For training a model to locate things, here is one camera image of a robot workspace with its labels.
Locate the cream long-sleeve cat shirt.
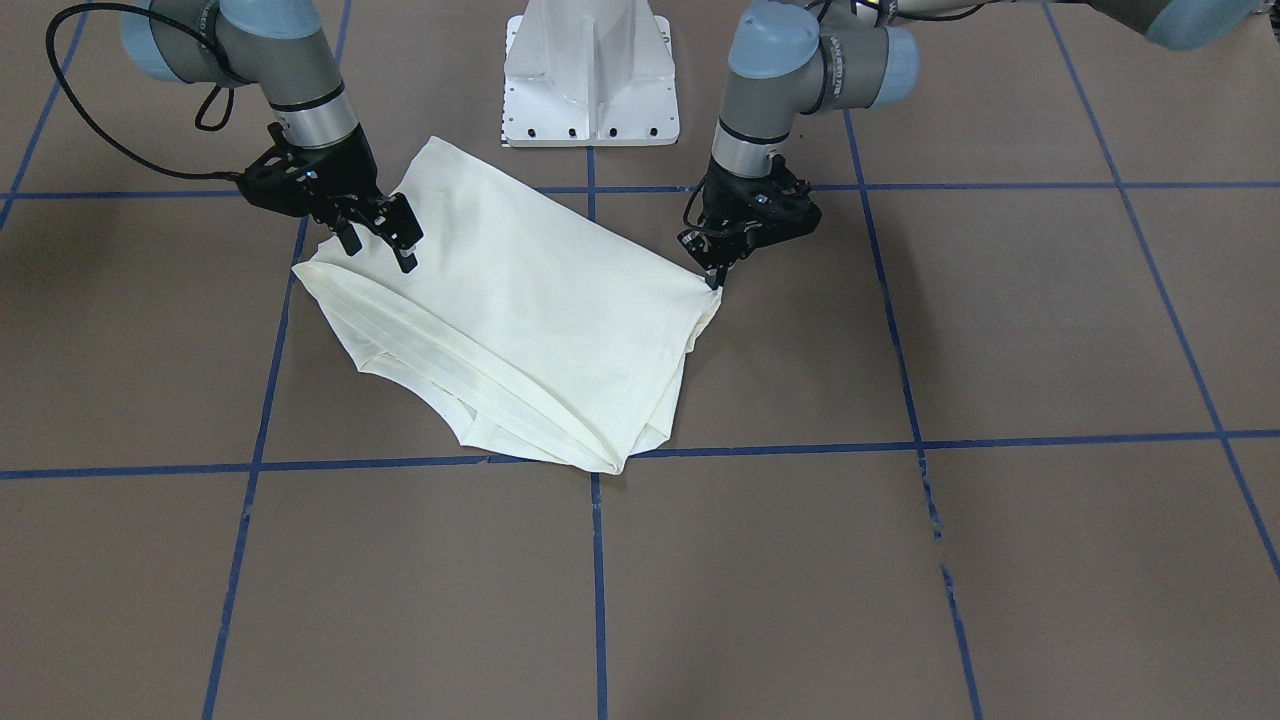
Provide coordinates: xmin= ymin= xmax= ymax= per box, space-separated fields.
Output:
xmin=293 ymin=137 xmax=721 ymax=475

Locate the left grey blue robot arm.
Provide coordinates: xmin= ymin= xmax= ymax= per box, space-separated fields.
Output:
xmin=677 ymin=1 xmax=984 ymax=292

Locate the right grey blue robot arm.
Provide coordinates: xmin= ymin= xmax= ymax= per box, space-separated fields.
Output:
xmin=120 ymin=1 xmax=422 ymax=273

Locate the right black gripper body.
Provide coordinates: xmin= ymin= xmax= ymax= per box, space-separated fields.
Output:
xmin=238 ymin=126 xmax=383 ymax=231

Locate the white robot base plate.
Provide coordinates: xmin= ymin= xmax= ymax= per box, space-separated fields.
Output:
xmin=500 ymin=1 xmax=681 ymax=149

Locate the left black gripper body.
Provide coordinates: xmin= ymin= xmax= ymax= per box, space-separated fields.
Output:
xmin=685 ymin=160 xmax=822 ymax=266

